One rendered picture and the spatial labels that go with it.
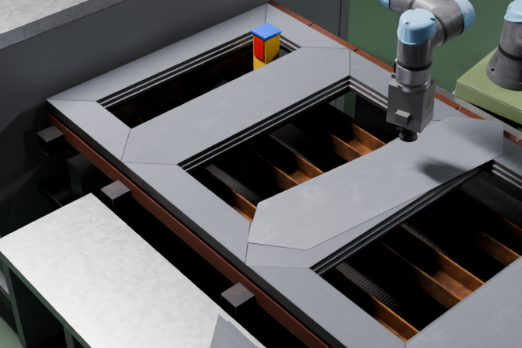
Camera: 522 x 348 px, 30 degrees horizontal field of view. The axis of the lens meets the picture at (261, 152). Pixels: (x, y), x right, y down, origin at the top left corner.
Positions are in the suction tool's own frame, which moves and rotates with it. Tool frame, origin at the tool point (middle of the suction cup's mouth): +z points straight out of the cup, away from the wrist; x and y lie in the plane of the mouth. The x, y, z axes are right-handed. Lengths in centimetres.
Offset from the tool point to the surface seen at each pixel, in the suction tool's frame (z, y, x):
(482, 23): 103, -57, 202
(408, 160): 7.4, 0.3, 0.4
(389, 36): 101, -87, 170
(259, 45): 8, -55, 23
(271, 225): 5.4, -14.3, -35.4
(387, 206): 6.5, 3.6, -16.5
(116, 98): 7, -74, -15
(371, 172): 6.9, -4.8, -7.9
